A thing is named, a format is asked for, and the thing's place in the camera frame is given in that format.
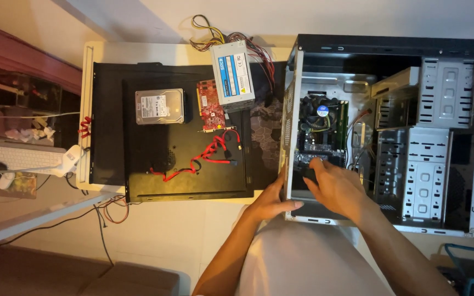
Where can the white keyboard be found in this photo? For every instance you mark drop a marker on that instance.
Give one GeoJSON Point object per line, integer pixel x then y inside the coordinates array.
{"type": "Point", "coordinates": [29, 158]}

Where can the white computer mouse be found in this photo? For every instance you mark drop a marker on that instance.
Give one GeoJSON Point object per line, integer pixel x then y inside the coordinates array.
{"type": "Point", "coordinates": [5, 181]}

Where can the large black side panel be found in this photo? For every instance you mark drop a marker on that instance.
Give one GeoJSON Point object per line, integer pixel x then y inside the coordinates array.
{"type": "Point", "coordinates": [107, 123]}

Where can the red graphics card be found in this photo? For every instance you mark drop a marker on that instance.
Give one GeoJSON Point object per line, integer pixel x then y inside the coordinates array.
{"type": "Point", "coordinates": [211, 107]}

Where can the grey power supply unit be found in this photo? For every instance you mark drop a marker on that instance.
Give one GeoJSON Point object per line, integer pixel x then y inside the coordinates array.
{"type": "Point", "coordinates": [233, 76]}

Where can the red coiled twist tie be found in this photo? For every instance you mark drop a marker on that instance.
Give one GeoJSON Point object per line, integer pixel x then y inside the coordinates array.
{"type": "Point", "coordinates": [85, 127]}

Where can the black processor cooler fan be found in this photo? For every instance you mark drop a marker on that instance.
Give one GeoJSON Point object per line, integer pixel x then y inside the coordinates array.
{"type": "Point", "coordinates": [319, 113]}

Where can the person's right hand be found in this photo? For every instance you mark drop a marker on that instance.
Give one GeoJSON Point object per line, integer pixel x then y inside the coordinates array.
{"type": "Point", "coordinates": [338, 191]}

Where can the person's white shirt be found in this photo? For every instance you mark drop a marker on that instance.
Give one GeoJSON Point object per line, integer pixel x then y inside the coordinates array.
{"type": "Point", "coordinates": [303, 259]}

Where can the green memory sticks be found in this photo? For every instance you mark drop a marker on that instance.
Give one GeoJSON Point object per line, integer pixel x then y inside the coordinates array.
{"type": "Point", "coordinates": [344, 123]}

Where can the silver hard disk drive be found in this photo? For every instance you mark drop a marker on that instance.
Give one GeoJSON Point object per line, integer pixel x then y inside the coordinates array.
{"type": "Point", "coordinates": [159, 107]}

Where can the black metal computer case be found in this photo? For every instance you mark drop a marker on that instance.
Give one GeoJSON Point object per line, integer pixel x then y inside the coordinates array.
{"type": "Point", "coordinates": [447, 94]}

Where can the patterned mouse pad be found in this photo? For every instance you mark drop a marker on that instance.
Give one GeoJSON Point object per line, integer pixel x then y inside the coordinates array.
{"type": "Point", "coordinates": [23, 187]}

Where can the black connector plug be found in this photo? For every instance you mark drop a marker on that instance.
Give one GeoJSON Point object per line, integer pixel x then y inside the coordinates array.
{"type": "Point", "coordinates": [310, 174]}

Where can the computer motherboard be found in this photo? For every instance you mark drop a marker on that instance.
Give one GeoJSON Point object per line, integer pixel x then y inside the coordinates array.
{"type": "Point", "coordinates": [321, 142]}

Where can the dark map desk mat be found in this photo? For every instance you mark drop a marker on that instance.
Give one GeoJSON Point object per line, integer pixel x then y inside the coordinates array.
{"type": "Point", "coordinates": [265, 135]}

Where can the dark red cluttered shelf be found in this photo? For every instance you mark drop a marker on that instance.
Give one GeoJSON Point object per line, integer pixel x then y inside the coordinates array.
{"type": "Point", "coordinates": [23, 90]}

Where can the person's left hand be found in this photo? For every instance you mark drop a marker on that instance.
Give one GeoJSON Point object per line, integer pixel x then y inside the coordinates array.
{"type": "Point", "coordinates": [272, 201]}

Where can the beige optical drive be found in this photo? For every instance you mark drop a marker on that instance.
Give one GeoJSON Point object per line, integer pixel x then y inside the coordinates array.
{"type": "Point", "coordinates": [395, 80]}

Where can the black case side panel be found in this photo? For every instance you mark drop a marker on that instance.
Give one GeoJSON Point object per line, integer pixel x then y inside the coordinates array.
{"type": "Point", "coordinates": [187, 181]}

